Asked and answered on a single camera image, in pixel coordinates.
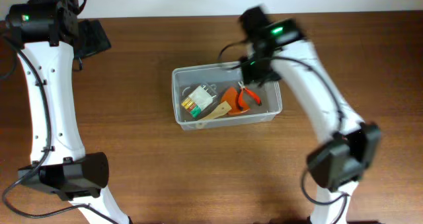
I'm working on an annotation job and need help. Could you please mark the red handled pliers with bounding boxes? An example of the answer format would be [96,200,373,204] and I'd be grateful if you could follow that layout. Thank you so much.
[236,81,262,112]

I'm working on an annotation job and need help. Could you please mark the orange scraper wooden handle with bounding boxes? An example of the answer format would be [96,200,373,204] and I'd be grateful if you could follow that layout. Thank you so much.
[195,87,244,129]

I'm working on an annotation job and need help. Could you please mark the clear plastic container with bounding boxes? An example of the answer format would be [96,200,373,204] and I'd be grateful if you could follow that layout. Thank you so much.
[172,62,282,130]

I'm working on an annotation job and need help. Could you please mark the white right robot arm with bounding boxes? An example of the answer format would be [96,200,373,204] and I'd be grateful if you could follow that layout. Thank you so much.
[239,7,381,223]

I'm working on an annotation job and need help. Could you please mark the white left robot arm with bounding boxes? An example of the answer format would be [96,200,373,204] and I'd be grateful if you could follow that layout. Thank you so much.
[4,0,131,223]

